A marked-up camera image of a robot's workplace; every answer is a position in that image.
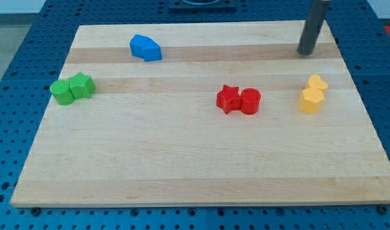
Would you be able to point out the wooden board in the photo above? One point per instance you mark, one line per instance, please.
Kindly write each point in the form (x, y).
(152, 135)

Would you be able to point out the yellow heart block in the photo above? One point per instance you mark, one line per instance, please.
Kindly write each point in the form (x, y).
(315, 81)

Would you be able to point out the red star block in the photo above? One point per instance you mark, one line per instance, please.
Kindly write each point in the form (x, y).
(228, 99)

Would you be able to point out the red cylinder block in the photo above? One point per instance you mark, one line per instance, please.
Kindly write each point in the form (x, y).
(250, 101)

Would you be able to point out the blue cube block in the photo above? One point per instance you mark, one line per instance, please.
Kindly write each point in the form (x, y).
(151, 51)

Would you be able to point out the blue angular block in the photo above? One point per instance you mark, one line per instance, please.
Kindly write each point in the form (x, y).
(136, 45)

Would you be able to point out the green star block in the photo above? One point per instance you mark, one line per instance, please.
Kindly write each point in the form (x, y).
(81, 86)

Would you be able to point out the yellow hexagon block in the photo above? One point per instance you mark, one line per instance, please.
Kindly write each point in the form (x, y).
(311, 100)

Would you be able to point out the green cylinder block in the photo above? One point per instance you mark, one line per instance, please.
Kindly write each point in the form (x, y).
(60, 90)

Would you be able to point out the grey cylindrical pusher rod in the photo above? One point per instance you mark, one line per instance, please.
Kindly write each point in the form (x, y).
(312, 27)

